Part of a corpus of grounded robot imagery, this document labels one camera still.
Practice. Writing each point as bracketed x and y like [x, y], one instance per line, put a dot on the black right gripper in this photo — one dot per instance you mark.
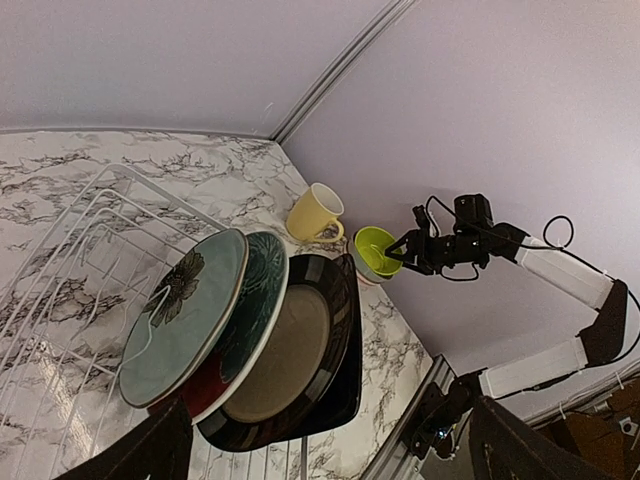
[422, 253]

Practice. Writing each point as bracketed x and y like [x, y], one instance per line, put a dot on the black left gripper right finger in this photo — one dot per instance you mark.
[502, 446]

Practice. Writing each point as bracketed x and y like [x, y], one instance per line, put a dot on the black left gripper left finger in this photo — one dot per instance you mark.
[158, 448]

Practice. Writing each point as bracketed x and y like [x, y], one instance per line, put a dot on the lime green bowl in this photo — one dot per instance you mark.
[371, 243]

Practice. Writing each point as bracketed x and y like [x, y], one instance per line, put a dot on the pale grey-green bowl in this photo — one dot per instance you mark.
[361, 265]

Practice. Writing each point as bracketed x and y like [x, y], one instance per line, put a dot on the yellow ceramic mug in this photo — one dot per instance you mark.
[315, 216]

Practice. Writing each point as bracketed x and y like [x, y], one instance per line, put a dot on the grey floral plate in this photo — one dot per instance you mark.
[182, 318]

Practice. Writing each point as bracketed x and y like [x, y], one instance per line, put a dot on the black round plate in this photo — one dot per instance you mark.
[297, 366]

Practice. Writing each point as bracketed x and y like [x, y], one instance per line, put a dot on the teal patterned plate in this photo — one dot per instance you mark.
[246, 333]

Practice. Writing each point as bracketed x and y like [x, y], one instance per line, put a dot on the black square plate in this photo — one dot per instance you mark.
[341, 402]

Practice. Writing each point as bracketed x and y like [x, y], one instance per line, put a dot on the red patterned white bowl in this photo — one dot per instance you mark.
[371, 278]

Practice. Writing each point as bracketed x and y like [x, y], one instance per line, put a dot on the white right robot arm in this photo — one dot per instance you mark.
[516, 312]

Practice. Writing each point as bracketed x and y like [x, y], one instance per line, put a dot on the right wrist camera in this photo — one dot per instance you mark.
[424, 220]

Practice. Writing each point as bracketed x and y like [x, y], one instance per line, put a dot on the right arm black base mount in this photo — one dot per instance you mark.
[437, 414]

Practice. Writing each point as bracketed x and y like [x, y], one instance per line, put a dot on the aluminium front frame rail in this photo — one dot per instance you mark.
[405, 451]

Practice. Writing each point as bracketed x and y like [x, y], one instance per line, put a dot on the white wire dish rack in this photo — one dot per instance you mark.
[82, 249]

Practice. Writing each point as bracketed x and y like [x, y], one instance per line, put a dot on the right aluminium corner post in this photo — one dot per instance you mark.
[387, 17]

